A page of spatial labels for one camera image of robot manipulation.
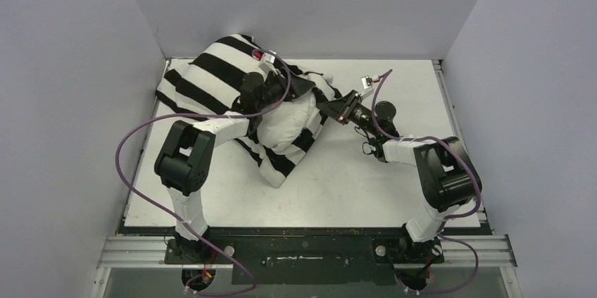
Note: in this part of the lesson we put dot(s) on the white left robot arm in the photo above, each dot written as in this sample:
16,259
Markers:
184,161

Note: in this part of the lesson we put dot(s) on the white pillow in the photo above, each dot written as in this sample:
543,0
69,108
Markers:
296,124

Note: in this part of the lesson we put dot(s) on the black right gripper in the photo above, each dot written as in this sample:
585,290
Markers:
338,108

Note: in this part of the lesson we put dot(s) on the black metal base rail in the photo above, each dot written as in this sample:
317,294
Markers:
313,256

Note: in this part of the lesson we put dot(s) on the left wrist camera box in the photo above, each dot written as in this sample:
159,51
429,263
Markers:
266,59

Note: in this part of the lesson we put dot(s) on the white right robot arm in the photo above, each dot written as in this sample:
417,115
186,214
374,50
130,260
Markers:
447,177

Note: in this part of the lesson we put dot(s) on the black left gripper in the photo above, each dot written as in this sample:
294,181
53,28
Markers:
298,87

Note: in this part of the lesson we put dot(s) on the black white striped pillowcase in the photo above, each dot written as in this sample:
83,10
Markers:
210,84

